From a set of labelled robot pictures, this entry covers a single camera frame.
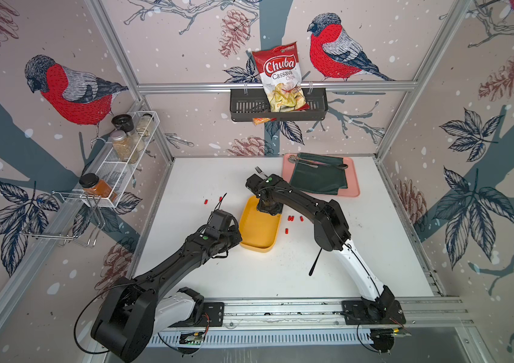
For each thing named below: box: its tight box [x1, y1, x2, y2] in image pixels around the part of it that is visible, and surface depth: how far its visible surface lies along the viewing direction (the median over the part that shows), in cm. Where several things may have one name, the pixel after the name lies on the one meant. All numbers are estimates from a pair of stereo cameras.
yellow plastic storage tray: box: [238, 195, 282, 253], surface depth 94 cm
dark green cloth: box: [290, 152, 348, 196], surface depth 113 cm
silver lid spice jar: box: [110, 130, 140, 164], surface depth 74 cm
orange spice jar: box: [79, 173, 118, 203], surface depth 62 cm
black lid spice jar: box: [111, 113, 134, 133], surface depth 75 cm
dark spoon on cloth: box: [288, 155, 349, 170], surface depth 121 cm
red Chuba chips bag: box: [252, 41, 310, 113], surface depth 86 cm
